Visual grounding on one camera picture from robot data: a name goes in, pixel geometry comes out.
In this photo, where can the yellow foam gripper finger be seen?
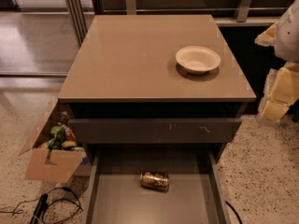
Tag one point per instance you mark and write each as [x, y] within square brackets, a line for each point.
[267, 38]
[280, 92]

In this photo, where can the orange crushed soda can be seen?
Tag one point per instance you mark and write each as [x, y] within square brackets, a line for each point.
[155, 180]

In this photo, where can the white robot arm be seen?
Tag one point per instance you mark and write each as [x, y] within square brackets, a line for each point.
[287, 35]

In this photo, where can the open grey middle drawer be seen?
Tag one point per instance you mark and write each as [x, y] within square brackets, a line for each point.
[115, 195]

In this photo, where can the grey top drawer front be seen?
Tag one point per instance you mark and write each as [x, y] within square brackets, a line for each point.
[155, 131]

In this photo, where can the white paper bowl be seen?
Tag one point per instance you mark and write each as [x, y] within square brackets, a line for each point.
[198, 60]

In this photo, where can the grey cabinet with glossy top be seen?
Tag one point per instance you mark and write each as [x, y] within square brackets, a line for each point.
[126, 68]

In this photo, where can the snack packets in box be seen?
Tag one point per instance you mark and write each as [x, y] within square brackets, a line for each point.
[63, 138]

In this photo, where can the cardboard box of snacks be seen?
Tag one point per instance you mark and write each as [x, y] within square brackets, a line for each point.
[52, 165]

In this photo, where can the black power adapter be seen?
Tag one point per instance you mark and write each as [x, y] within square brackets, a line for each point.
[40, 208]

